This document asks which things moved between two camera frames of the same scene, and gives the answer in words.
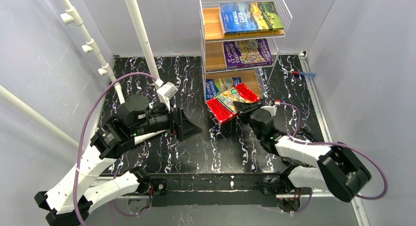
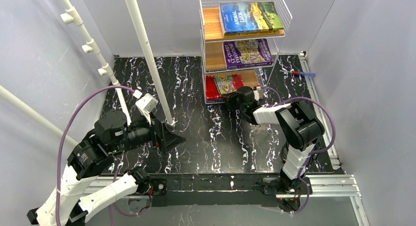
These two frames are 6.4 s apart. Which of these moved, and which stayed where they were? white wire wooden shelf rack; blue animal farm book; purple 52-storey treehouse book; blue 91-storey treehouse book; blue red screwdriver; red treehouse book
Moved: blue 91-storey treehouse book; red treehouse book
Stayed: blue animal farm book; white wire wooden shelf rack; purple 52-storey treehouse book; blue red screwdriver
